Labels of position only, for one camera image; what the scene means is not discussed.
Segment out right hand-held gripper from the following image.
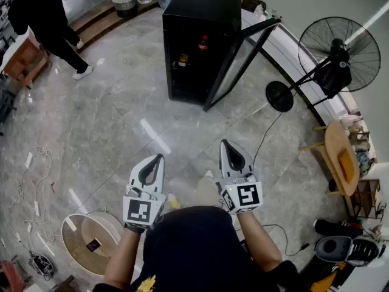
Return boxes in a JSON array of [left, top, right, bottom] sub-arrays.
[[215, 139, 264, 216]]

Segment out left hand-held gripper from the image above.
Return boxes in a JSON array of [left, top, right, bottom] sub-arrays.
[[122, 153, 167, 231]]

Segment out cola bottle with red cap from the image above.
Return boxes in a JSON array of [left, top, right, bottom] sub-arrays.
[[198, 35, 210, 54]]

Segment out black mini fridge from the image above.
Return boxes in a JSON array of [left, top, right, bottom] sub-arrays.
[[162, 0, 243, 106]]

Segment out person's right forearm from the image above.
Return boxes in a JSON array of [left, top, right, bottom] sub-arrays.
[[235, 212, 283, 273]]

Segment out person's beige trousers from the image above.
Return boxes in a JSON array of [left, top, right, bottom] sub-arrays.
[[193, 176, 222, 209]]

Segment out white ribbed stool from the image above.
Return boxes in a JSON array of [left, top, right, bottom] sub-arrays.
[[91, 210, 126, 240]]

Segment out person's dark shirt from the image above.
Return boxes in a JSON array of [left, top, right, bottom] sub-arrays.
[[92, 206, 311, 292]]

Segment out smartphone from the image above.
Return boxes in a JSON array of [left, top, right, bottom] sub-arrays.
[[86, 238, 103, 253]]

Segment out wooden chair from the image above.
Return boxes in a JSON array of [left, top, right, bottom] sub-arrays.
[[298, 119, 361, 197]]

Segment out round white bin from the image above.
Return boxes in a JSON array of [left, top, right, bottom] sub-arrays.
[[61, 212, 122, 276]]

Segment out orange pad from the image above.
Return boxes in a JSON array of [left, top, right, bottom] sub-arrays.
[[337, 150, 355, 184]]

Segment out grey and black helmet device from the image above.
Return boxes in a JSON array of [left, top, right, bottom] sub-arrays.
[[314, 235, 387, 268]]

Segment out black standing fan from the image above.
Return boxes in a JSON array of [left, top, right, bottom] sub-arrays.
[[265, 16, 382, 114]]

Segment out wooden rack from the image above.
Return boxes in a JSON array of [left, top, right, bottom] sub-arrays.
[[345, 178, 387, 222]]

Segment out small black device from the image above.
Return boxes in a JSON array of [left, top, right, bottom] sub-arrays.
[[28, 254, 56, 279]]

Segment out wooden step platform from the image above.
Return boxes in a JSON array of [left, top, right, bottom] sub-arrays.
[[68, 0, 160, 54]]

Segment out wooden desk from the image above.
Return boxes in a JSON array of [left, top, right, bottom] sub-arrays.
[[1, 29, 52, 90]]

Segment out red cloth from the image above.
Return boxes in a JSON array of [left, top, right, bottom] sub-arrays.
[[0, 260, 27, 292]]

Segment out black fan cable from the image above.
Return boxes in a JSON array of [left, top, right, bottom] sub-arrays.
[[252, 111, 284, 167]]

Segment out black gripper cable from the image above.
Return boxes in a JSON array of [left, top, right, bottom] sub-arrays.
[[261, 223, 311, 257]]

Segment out white cables with power strips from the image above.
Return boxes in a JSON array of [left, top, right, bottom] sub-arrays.
[[12, 145, 57, 246]]

